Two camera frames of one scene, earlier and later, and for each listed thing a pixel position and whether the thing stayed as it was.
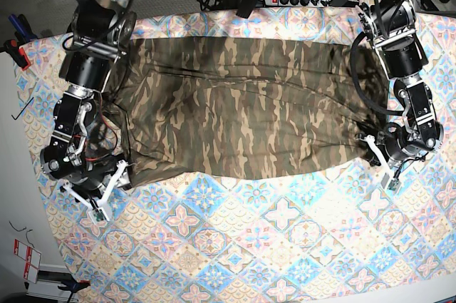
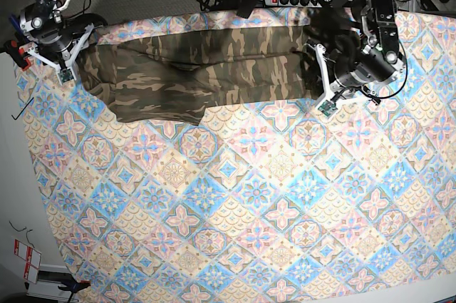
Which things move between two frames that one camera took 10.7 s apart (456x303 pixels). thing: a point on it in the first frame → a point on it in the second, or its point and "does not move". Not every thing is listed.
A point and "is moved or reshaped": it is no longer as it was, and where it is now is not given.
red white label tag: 33,258 does not move
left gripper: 92,189 → 59,51
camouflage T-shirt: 220,109 is moved or reshaped
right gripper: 393,150 → 345,82
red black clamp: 17,53 does not move
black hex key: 23,109 does not move
